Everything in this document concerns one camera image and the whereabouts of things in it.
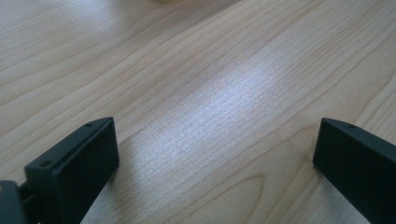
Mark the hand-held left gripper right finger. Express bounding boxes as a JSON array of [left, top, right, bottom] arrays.
[[312, 117, 396, 224]]

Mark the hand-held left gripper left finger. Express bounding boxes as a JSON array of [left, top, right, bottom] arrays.
[[19, 117, 120, 224]]

